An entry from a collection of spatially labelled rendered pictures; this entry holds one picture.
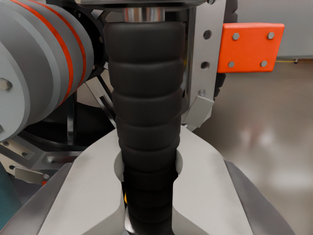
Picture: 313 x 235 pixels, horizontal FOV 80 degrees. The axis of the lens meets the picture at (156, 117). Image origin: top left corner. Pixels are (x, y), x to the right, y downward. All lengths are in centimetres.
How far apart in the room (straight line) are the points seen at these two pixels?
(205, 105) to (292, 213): 102
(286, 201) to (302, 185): 19
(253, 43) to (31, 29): 28
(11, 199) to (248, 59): 45
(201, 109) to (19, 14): 27
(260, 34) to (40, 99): 30
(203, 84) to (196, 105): 4
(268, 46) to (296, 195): 113
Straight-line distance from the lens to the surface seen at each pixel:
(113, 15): 82
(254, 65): 34
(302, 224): 126
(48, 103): 24
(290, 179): 147
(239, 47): 32
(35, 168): 48
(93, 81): 44
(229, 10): 40
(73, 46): 28
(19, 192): 79
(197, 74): 31
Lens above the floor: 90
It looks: 28 degrees down
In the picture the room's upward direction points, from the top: 1 degrees counter-clockwise
